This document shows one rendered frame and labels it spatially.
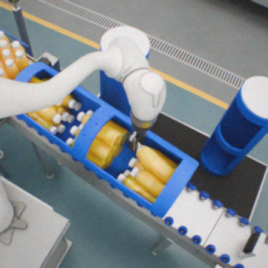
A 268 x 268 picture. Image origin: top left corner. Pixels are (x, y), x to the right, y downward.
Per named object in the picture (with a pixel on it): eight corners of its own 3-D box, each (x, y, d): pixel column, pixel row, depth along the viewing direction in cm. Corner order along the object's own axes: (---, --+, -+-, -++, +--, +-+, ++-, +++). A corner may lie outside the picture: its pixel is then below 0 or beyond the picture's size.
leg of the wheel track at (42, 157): (51, 179, 246) (35, 145, 191) (45, 175, 247) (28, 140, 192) (55, 174, 248) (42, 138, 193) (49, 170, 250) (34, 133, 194)
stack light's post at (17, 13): (44, 110, 274) (16, 11, 177) (40, 107, 275) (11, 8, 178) (47, 106, 276) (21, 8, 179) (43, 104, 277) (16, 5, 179)
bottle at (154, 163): (177, 174, 129) (142, 143, 127) (165, 186, 130) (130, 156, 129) (176, 168, 136) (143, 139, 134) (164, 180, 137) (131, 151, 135)
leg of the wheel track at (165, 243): (157, 256, 226) (174, 244, 170) (150, 252, 227) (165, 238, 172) (161, 249, 228) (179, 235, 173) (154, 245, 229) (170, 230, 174)
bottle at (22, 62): (34, 75, 181) (29, 54, 165) (26, 83, 178) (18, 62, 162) (26, 69, 183) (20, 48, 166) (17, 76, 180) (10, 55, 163)
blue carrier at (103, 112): (157, 226, 141) (171, 206, 117) (12, 122, 159) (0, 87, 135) (188, 179, 155) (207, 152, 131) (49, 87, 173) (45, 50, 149)
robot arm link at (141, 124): (164, 106, 106) (161, 115, 111) (141, 92, 108) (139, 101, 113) (149, 126, 102) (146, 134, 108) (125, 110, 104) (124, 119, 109)
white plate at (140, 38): (108, 66, 171) (108, 67, 172) (157, 56, 177) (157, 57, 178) (94, 30, 182) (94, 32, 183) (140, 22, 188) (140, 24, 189)
